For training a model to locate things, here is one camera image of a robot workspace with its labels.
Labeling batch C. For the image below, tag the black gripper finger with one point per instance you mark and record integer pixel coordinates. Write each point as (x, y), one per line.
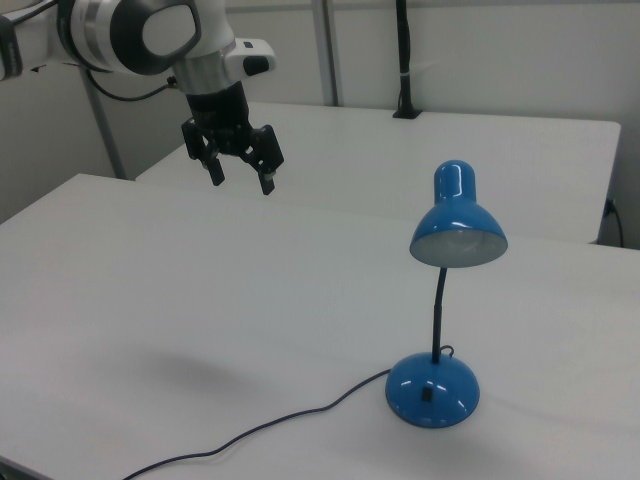
(267, 157)
(212, 162)

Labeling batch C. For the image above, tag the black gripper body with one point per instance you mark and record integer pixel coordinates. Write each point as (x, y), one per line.
(220, 117)

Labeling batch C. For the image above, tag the blue gooseneck desk lamp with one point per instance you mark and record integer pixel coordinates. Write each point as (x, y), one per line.
(450, 385)

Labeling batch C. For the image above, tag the white adjacent table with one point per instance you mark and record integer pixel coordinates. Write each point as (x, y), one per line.
(400, 150)

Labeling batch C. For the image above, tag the grey metal frame post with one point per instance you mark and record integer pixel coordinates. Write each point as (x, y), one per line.
(330, 50)
(105, 130)

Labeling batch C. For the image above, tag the black camera stand pole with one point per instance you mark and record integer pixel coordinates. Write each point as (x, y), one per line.
(404, 50)

